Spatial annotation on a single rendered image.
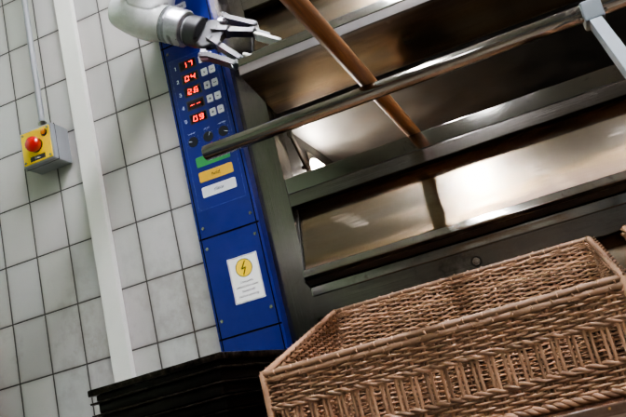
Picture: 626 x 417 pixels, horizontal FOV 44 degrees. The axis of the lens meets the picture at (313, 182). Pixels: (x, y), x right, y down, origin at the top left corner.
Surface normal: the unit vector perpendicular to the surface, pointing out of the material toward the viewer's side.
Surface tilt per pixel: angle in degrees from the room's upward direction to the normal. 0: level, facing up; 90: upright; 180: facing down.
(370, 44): 170
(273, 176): 90
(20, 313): 90
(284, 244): 90
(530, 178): 70
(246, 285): 90
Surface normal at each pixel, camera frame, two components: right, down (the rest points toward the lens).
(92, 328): -0.34, -0.20
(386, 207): -0.40, -0.50
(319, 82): 0.18, 0.88
